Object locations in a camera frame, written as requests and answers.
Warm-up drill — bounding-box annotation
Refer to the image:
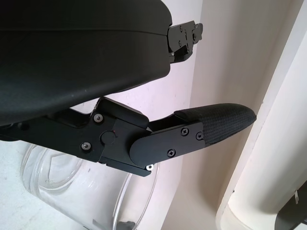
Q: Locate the clear glass cup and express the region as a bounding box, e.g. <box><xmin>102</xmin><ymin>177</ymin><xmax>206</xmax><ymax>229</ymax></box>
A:
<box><xmin>20</xmin><ymin>143</ymin><xmax>161</xmax><ymax>230</ymax></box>

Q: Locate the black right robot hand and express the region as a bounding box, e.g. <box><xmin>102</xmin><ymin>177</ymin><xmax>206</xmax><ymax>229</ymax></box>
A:
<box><xmin>117</xmin><ymin>216</ymin><xmax>136</xmax><ymax>230</ymax></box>

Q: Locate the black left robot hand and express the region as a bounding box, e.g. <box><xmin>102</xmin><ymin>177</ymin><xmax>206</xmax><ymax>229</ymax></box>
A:
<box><xmin>0</xmin><ymin>0</ymin><xmax>258</xmax><ymax>178</ymax></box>

